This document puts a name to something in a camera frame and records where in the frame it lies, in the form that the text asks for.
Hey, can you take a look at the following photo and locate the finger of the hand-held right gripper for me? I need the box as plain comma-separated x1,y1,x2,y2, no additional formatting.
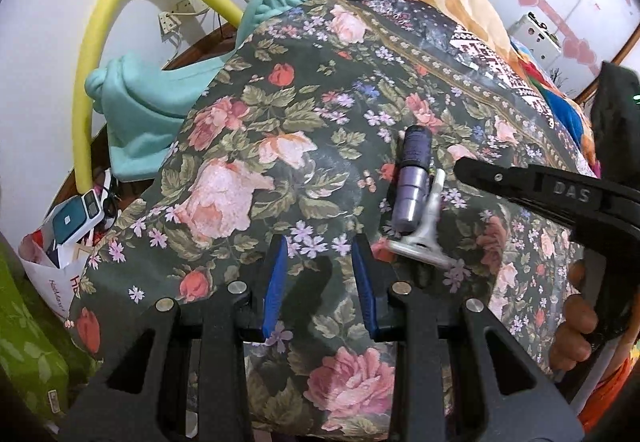
457,156,603,218

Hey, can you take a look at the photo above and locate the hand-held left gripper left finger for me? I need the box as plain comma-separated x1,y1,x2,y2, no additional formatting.
60,235,290,442

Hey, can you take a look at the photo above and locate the teal blanket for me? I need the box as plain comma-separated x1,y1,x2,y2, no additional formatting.
84,0,309,183

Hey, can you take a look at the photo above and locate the yellow foam tube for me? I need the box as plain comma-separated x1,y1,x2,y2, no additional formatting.
72,0,246,194

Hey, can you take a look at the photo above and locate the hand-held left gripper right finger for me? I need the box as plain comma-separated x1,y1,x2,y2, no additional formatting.
351,234,587,442

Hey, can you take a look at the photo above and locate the white wall socket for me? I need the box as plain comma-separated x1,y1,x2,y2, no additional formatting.
157,0,199,39

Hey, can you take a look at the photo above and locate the white plastic bag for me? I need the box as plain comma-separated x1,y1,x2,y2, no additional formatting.
18,171,122,324

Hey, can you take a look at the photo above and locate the dark floral cloth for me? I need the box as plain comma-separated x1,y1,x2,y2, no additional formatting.
67,0,602,442

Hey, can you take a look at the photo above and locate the wooden headboard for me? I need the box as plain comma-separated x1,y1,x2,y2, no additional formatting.
164,12,242,71

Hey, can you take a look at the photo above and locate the green floral fabric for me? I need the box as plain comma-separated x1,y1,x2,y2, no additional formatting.
0,242,72,424

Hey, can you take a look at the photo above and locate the person's right hand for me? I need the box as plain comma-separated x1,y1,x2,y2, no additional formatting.
548,261,609,379

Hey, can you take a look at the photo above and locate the silver razor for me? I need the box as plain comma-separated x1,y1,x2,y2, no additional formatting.
387,168,459,272

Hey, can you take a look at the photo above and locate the orange cloth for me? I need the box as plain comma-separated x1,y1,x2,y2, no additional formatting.
577,337,640,431

